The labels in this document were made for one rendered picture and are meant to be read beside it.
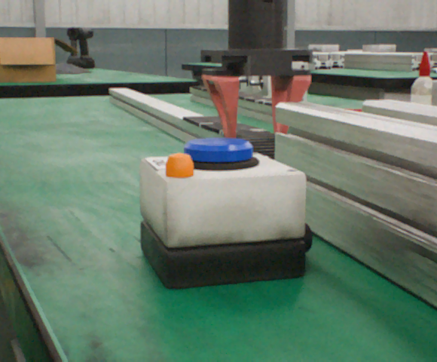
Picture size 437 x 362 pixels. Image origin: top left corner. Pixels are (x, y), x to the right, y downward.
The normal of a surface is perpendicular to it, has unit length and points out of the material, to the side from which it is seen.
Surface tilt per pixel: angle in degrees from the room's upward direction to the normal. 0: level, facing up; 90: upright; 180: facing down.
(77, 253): 0
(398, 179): 90
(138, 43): 90
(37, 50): 63
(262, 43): 90
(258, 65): 90
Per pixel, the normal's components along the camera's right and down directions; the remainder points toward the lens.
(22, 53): 0.33, -0.20
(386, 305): 0.00, -0.98
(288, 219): 0.28, 0.18
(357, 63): -0.93, 0.07
